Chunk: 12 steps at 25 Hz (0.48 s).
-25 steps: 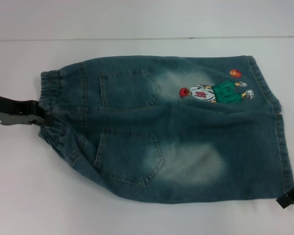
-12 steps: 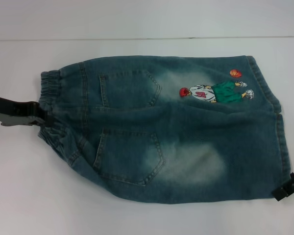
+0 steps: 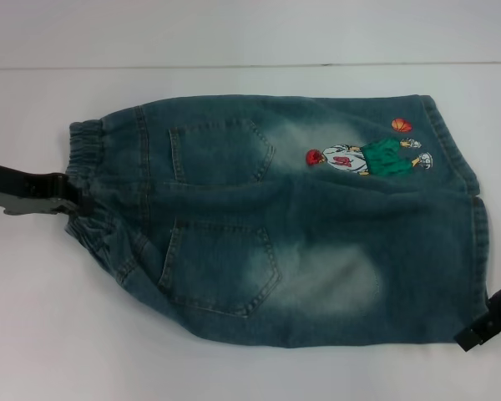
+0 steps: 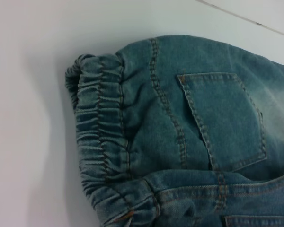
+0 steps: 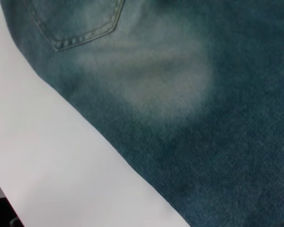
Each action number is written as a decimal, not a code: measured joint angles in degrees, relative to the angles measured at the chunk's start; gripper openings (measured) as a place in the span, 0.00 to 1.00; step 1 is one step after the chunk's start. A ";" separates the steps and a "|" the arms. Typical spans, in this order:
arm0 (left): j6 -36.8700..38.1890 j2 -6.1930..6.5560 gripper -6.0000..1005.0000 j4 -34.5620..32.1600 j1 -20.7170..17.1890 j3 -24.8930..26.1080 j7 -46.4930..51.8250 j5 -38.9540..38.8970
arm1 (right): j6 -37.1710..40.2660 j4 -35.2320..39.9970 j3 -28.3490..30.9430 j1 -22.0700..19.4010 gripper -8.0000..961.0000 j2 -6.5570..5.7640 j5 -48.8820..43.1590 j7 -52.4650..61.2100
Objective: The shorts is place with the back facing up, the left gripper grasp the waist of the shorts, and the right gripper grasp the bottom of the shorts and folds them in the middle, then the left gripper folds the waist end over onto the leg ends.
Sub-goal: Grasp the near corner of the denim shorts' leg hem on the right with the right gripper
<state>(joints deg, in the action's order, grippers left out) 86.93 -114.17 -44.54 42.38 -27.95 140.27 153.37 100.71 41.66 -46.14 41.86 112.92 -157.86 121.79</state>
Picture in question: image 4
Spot blue denim shorts with embroidery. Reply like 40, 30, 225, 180
65, 35, 284, 227

